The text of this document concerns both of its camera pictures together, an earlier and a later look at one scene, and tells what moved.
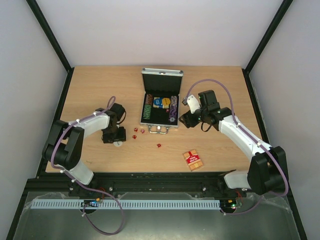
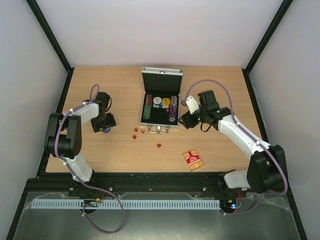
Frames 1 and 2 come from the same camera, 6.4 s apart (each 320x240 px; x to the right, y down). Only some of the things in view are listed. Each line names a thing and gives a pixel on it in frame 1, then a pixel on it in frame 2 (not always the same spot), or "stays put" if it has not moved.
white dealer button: x=117 y=143 to x=157 y=100
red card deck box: x=193 y=160 stays put
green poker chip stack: x=147 y=111 stays put
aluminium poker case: x=160 y=99 stays put
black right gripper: x=188 y=119 stays put
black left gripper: x=122 y=136 to x=112 y=122
